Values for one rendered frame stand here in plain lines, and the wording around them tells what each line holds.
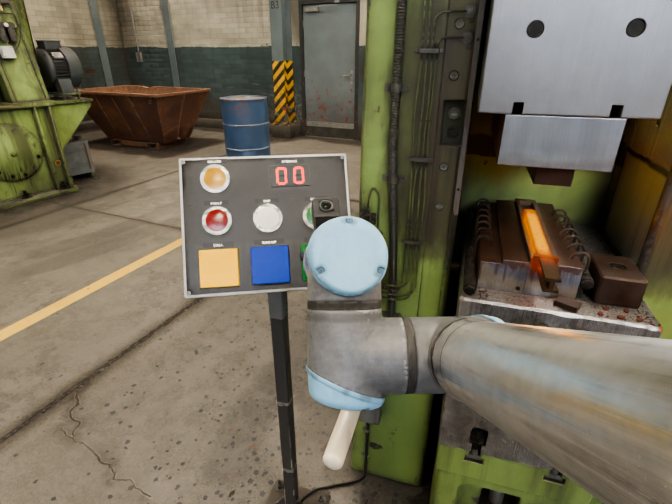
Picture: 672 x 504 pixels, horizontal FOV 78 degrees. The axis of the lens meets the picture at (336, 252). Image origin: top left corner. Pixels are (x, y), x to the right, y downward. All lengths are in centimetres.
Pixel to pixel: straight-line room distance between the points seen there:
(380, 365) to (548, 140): 58
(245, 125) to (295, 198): 448
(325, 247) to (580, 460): 31
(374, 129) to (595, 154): 46
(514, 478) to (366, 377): 86
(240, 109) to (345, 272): 490
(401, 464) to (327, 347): 119
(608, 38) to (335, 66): 684
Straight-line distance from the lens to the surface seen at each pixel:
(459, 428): 118
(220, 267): 85
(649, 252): 117
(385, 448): 160
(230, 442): 186
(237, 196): 87
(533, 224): 114
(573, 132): 90
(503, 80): 87
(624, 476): 21
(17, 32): 545
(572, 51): 89
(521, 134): 89
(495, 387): 32
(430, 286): 117
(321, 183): 88
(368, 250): 47
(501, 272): 98
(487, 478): 131
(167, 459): 188
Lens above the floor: 139
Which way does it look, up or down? 26 degrees down
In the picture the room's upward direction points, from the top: straight up
